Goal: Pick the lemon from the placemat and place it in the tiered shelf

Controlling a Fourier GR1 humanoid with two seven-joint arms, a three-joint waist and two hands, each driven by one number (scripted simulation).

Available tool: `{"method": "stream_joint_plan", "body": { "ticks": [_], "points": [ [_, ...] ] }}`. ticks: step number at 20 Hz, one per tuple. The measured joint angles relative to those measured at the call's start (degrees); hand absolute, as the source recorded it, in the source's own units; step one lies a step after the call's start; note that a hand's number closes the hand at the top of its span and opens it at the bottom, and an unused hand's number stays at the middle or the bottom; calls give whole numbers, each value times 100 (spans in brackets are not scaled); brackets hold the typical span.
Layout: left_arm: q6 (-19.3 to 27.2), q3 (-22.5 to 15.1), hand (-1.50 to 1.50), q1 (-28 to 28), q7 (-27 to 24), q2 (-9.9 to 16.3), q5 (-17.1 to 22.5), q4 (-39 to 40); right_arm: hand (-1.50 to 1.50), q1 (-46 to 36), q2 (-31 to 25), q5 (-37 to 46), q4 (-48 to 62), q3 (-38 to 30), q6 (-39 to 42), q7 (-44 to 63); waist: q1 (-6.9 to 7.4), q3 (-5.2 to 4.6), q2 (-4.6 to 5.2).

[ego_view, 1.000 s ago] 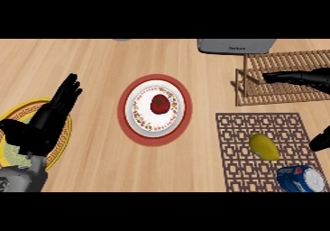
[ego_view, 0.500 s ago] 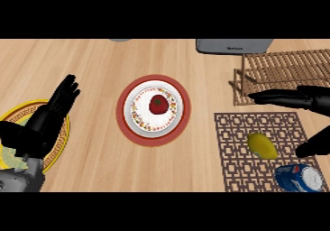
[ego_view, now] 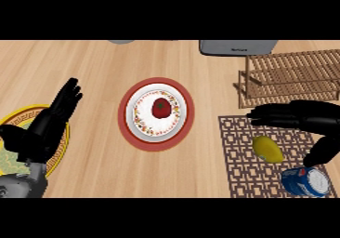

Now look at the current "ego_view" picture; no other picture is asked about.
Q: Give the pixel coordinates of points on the red tomato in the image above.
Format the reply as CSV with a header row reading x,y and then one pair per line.
x,y
160,108

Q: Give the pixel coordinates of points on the grey appliance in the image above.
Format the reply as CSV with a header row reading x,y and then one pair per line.
x,y
235,47

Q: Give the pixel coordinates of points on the yellow lemon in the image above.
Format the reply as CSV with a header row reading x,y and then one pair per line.
x,y
266,149

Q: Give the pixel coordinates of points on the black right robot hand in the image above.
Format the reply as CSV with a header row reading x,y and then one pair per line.
x,y
309,116

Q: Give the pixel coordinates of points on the red round placemat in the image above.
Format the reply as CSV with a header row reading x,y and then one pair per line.
x,y
126,130

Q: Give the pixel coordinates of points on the blue can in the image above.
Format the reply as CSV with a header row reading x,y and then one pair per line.
x,y
306,182

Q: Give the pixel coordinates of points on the yellow patterned round plate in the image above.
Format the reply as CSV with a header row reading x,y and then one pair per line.
x,y
7,158

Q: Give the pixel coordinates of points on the grey rounded object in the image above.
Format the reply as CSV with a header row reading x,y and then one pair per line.
x,y
120,41

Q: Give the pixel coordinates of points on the brown patterned placemat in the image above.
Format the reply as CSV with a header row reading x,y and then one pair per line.
x,y
250,173

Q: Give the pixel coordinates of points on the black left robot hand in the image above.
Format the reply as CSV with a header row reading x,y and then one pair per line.
x,y
44,127

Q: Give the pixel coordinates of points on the white floral plate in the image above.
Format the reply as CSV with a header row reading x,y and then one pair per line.
x,y
144,127

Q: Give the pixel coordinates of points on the wooden tiered shelf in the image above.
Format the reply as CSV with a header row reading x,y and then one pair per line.
x,y
291,77

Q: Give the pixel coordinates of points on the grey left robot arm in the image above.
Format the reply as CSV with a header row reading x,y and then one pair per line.
x,y
22,182

